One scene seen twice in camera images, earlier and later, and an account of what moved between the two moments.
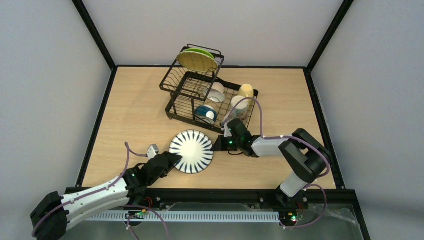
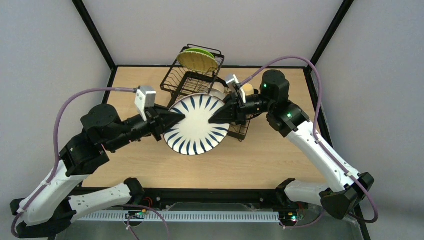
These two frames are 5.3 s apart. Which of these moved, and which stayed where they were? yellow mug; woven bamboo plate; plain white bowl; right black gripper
Moved: right black gripper
Stayed: plain white bowl; yellow mug; woven bamboo plate
